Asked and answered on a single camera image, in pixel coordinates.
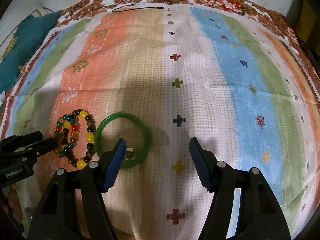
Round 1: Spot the multicolour small bead bracelet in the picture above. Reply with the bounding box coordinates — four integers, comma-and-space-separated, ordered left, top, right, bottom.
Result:
53, 114, 81, 158

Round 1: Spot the yellow and brown bead bracelet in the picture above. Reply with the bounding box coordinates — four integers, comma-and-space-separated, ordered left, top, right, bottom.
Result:
71, 108, 97, 169

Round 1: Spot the green jade bangle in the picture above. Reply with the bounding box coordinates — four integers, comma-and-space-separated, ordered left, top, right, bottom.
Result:
95, 112, 151, 170

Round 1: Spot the silver metal ring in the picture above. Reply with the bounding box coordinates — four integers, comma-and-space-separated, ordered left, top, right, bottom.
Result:
125, 147, 138, 161

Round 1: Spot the teal blanket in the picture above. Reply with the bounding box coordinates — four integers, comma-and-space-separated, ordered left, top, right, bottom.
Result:
1, 11, 61, 92

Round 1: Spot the striped colourful woven mat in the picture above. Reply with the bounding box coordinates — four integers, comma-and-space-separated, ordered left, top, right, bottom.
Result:
1, 5, 319, 239

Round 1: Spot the floral brown bed sheet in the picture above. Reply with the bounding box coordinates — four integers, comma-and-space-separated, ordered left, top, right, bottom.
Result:
1, 0, 319, 239

